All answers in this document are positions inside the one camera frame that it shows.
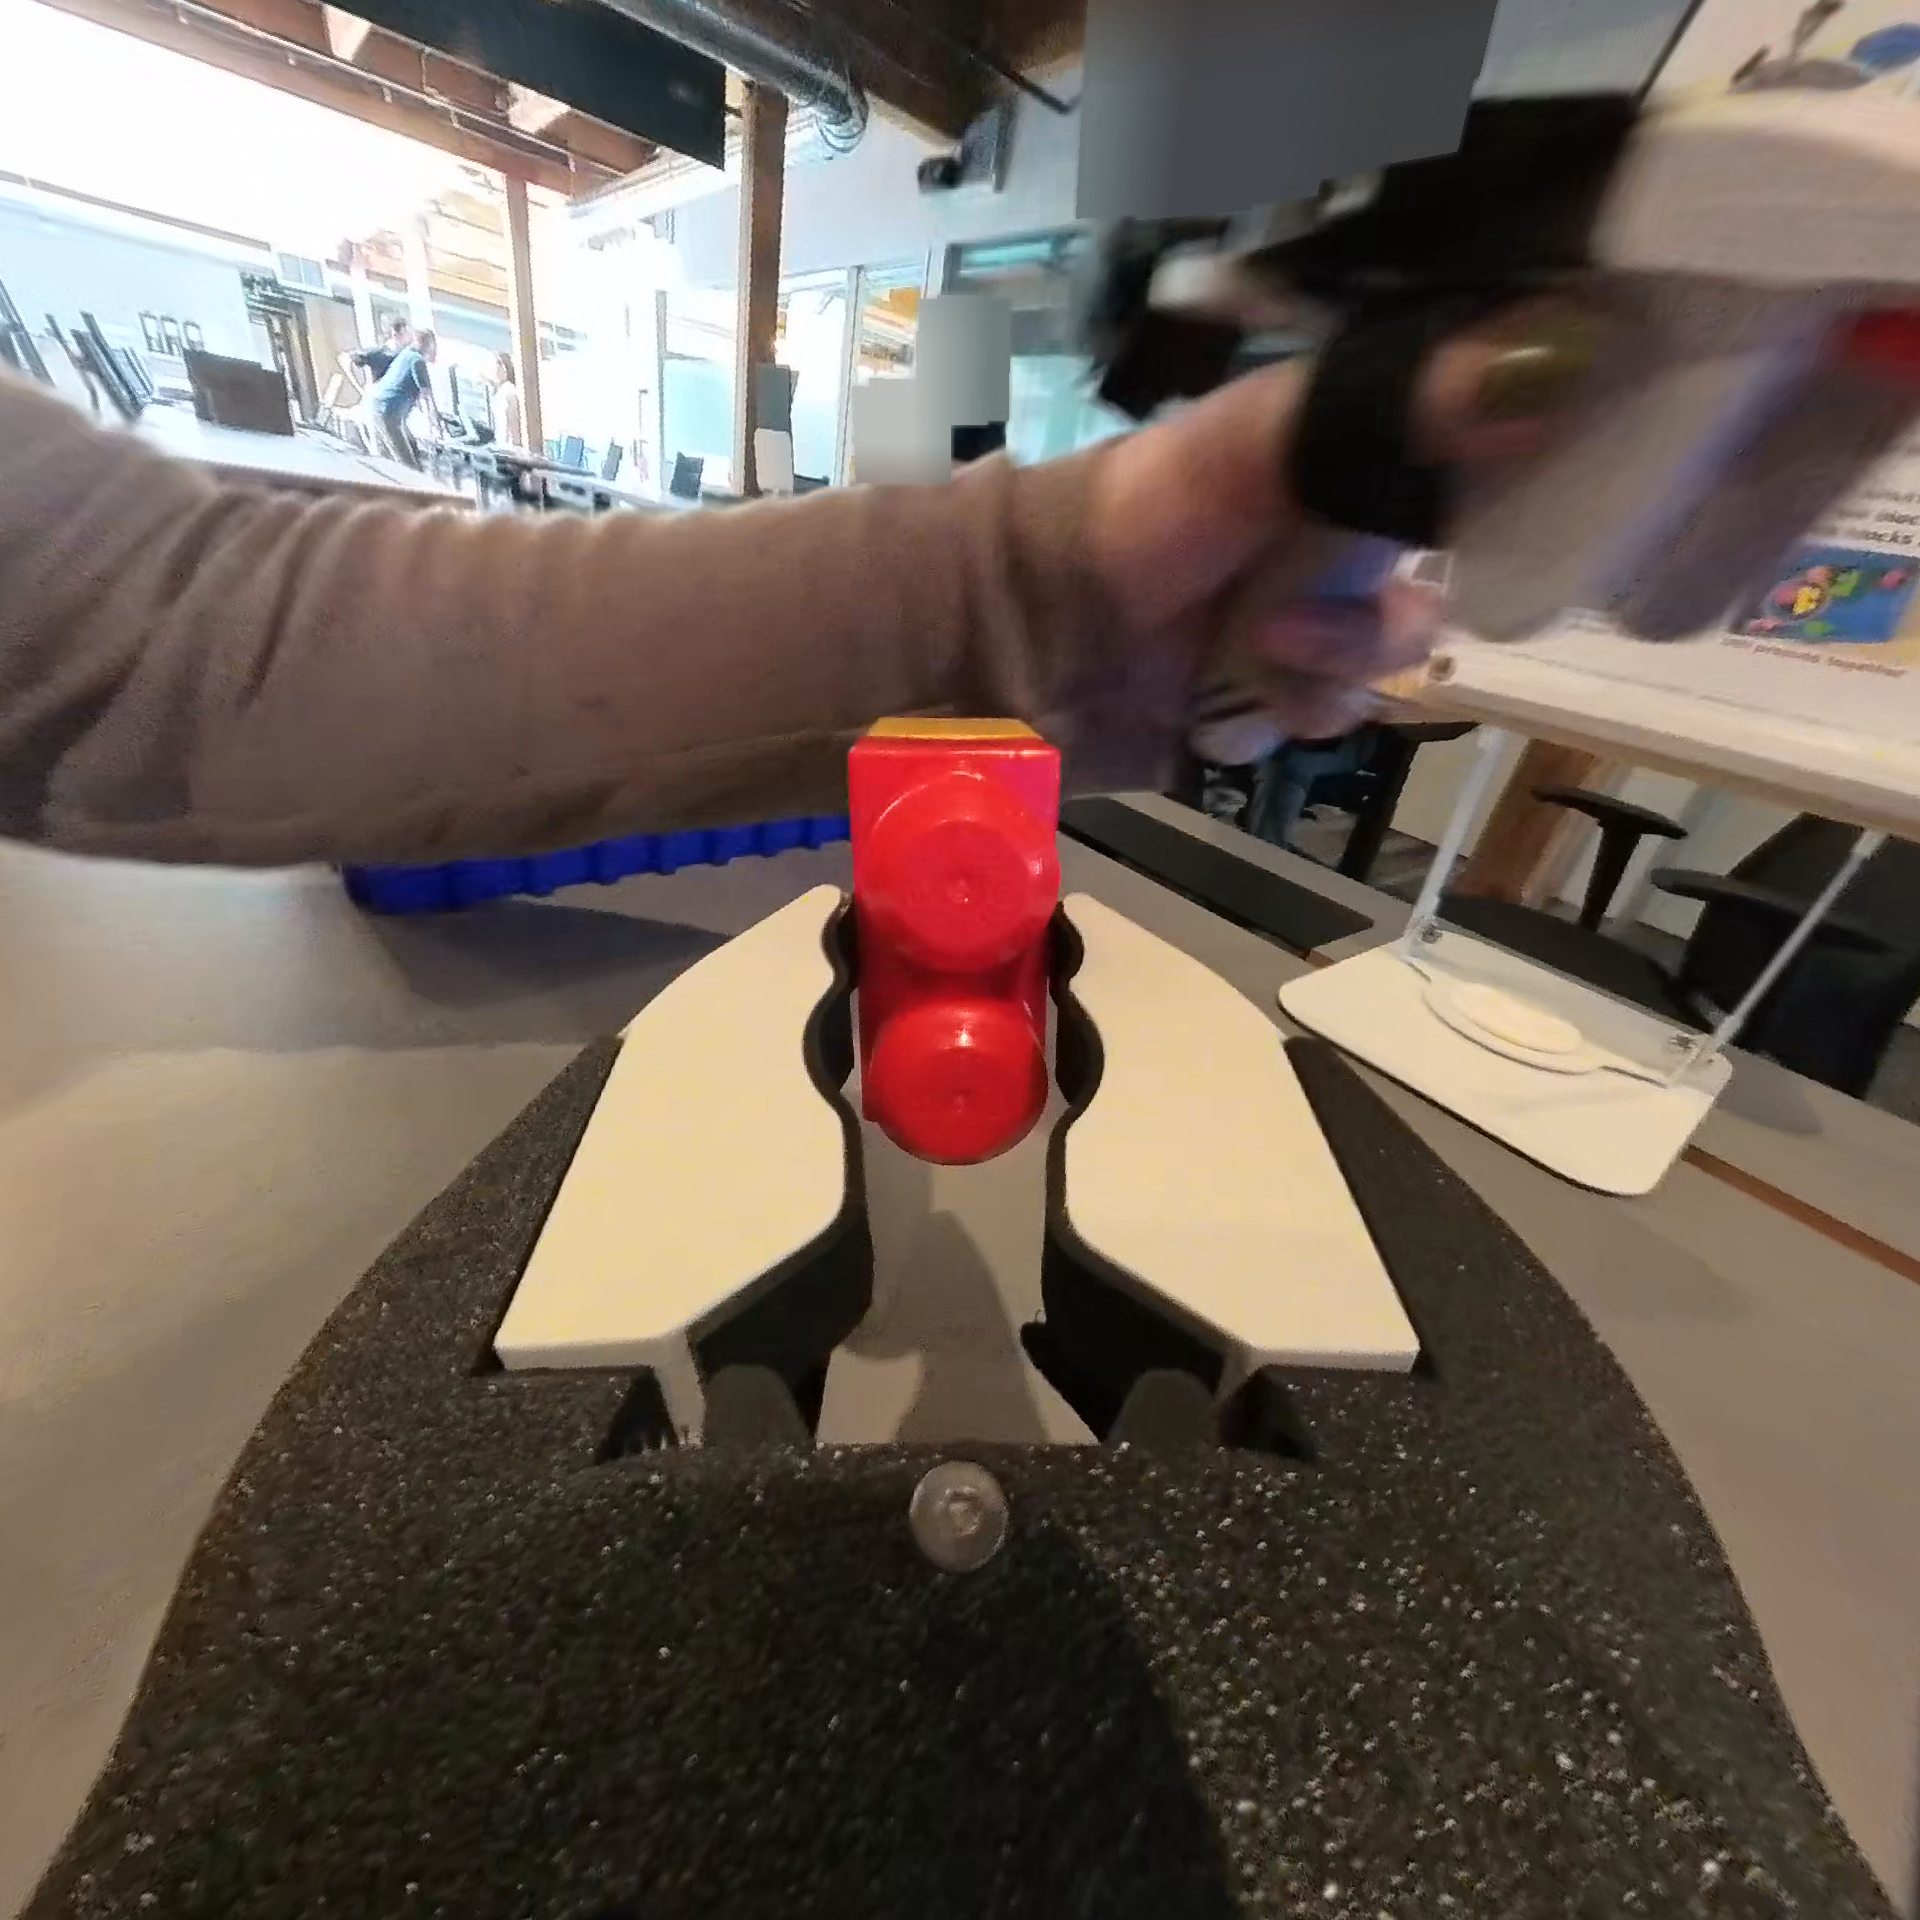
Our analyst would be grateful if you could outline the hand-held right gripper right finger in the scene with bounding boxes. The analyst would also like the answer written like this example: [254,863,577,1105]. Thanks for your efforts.
[1042,889,1426,1444]

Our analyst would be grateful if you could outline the white base document stand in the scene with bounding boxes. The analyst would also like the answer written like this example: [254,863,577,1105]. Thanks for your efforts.
[1280,0,1920,1197]

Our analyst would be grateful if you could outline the person's left forearm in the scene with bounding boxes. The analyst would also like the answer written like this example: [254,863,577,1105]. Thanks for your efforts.
[0,375,1188,873]

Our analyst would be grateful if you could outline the ceiling security camera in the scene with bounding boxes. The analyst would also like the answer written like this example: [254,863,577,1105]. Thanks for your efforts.
[920,112,1011,194]

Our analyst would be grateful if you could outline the red two-stud block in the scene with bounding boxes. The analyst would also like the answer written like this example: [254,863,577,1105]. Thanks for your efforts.
[843,723,1069,1163]

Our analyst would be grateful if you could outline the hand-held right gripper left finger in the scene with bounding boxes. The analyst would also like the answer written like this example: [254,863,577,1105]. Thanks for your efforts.
[494,886,880,1439]

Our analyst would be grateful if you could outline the black office chair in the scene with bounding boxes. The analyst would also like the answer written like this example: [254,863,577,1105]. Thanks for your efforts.
[1202,720,1479,889]
[1529,789,1920,1096]

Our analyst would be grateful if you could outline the blue plastic bin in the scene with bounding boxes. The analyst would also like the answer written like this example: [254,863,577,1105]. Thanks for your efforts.
[343,815,856,918]

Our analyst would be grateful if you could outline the printed instruction sheet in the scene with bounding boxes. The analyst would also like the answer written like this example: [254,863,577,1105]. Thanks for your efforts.
[1649,0,1920,667]

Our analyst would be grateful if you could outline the black desk mat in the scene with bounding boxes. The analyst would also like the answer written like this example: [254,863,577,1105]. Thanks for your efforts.
[1058,794,1374,962]

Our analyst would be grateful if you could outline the ceiling duct pipe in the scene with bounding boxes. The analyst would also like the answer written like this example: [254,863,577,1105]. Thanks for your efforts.
[659,0,876,152]

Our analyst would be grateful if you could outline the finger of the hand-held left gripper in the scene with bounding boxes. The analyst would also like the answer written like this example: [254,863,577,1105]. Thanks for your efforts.
[1464,285,1920,647]
[1628,66,1920,294]

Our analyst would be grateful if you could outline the person's left hand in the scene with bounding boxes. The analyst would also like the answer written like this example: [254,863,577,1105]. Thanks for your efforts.
[1072,366,1450,739]

